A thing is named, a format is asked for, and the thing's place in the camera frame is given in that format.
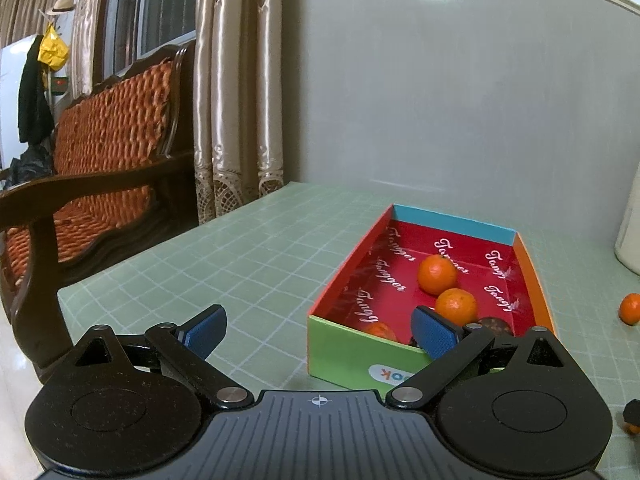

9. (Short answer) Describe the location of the brown round fruit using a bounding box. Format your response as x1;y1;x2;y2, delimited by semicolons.
475;316;512;337

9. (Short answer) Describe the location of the coat rack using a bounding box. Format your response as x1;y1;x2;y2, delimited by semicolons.
35;7;68;108

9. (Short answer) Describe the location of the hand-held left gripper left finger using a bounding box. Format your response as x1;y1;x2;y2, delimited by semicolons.
45;304;253;409

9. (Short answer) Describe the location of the white board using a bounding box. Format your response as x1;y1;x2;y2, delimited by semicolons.
0;33;47;172

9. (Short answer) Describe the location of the window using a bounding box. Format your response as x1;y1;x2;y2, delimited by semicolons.
104;0;201;77

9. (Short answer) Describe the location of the orange woven bench cushion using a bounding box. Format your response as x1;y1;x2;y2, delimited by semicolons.
0;60;177;292

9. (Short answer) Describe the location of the large orange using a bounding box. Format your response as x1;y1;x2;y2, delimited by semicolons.
417;255;459;295
435;288;478;325

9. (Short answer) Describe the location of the colourful cardboard box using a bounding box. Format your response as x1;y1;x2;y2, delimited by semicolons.
306;204;557;392

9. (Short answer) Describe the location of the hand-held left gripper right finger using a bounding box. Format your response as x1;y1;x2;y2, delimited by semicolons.
385;305;585;409

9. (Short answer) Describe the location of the dark wooden bench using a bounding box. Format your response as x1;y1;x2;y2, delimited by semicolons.
0;44;199;387

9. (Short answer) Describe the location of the white thermos jug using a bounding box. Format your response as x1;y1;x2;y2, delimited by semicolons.
614;165;640;277

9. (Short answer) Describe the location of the black bag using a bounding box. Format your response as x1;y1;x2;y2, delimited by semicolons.
9;141;54;184

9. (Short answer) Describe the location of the medium orange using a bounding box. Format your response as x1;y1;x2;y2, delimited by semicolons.
363;322;399;344

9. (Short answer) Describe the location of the green grid table mat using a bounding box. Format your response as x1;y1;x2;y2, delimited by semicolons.
57;181;640;480

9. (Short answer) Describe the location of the black coat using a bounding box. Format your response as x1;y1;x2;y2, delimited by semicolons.
18;35;55;144

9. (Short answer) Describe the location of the yellow bag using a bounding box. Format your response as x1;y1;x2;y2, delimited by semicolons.
38;23;70;69

